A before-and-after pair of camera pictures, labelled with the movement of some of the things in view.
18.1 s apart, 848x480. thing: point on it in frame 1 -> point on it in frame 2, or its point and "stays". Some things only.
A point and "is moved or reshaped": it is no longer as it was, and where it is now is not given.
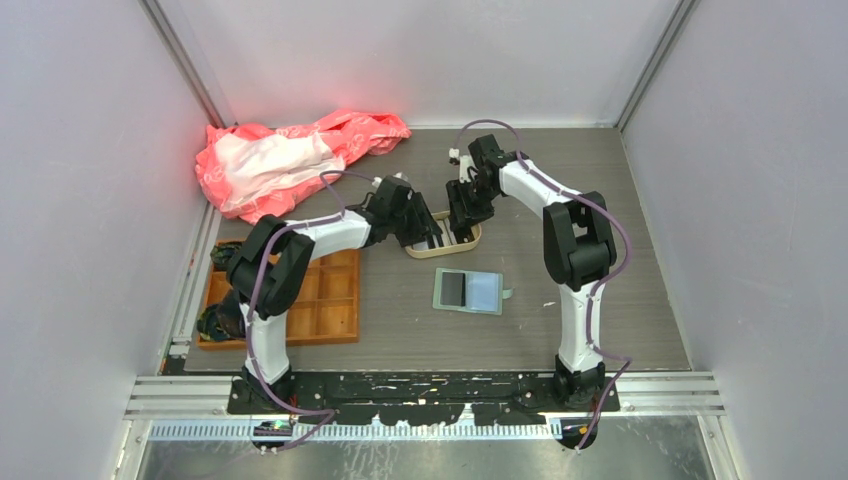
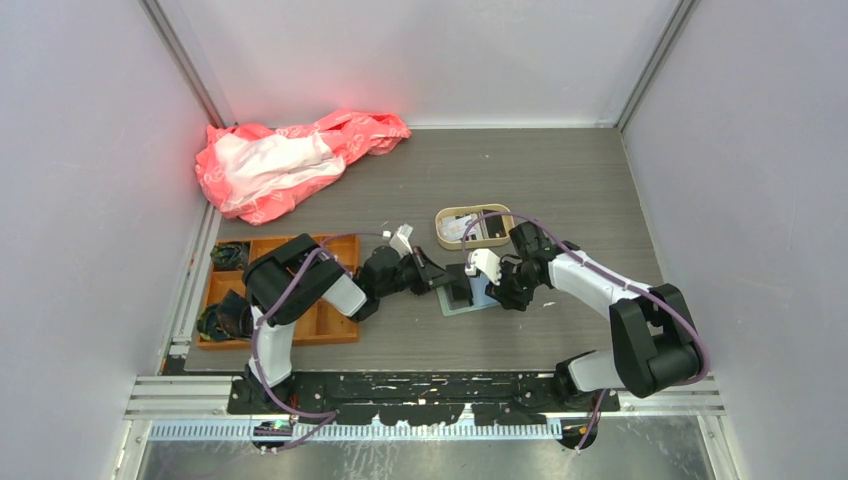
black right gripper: [461, 209] -> [507, 298]
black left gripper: [423, 224] -> [435, 274]
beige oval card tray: [444, 243] is moved or reshaped
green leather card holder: [469, 291] stays
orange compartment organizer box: [327, 310] stays
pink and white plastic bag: [251, 171] stays
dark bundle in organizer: [223, 252] stays
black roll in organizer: [223, 321] stays
